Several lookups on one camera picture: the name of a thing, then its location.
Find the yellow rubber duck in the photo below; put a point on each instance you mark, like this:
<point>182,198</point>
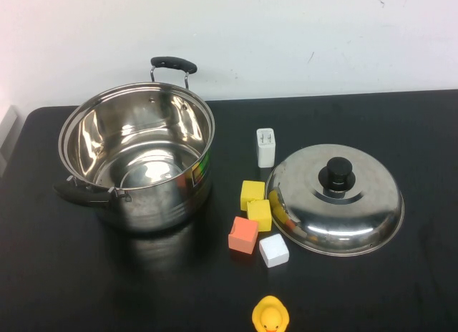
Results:
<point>271,315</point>

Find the orange foam cube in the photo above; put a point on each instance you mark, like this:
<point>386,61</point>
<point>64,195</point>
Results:
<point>242,236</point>

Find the steel lid black knob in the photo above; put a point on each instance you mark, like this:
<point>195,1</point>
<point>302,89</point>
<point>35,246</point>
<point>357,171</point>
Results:
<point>332,217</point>

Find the yellow foam cube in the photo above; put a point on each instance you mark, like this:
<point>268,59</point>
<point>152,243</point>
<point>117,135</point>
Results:
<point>260,214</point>
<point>251,192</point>

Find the grey wall trim strip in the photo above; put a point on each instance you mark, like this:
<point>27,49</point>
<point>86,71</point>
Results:
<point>6,139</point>

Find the white power adapter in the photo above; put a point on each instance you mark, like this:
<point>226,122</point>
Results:
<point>265,155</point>

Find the white foam cube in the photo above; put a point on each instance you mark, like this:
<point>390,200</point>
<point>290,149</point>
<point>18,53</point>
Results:
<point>273,251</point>

